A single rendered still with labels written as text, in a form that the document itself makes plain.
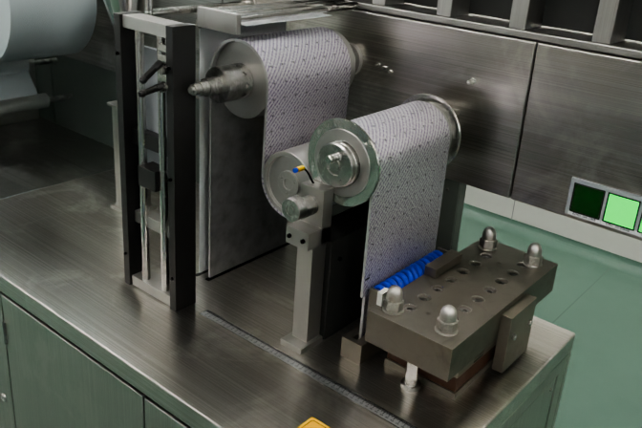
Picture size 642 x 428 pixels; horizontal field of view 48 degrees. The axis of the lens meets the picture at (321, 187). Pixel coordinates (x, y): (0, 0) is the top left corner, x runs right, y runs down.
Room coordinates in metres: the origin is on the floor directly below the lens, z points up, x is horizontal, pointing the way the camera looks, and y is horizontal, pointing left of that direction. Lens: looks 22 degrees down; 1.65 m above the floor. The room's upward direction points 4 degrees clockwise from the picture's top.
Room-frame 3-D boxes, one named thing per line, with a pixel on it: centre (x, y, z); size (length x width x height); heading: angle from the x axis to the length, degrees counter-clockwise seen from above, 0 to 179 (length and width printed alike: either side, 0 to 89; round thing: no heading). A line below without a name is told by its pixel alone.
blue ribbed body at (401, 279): (1.16, -0.18, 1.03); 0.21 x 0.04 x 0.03; 142
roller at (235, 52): (1.38, 0.08, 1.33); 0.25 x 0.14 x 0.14; 142
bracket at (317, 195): (1.11, 0.02, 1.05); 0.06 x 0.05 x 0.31; 142
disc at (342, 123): (1.12, -0.03, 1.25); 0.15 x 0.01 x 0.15; 52
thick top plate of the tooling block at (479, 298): (1.13, -0.28, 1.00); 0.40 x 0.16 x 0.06; 142
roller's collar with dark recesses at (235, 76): (1.26, 0.18, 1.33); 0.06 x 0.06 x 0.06; 52
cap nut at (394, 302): (1.03, -0.13, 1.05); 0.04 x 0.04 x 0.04
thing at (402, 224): (1.17, -0.15, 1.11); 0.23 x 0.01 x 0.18; 142
